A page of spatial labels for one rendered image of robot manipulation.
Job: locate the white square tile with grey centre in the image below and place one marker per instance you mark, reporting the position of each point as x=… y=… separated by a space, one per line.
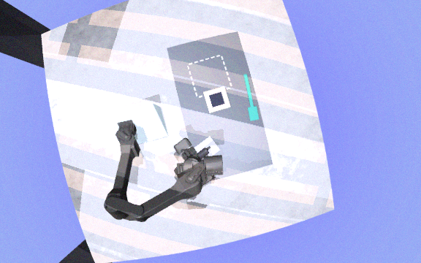
x=217 y=99

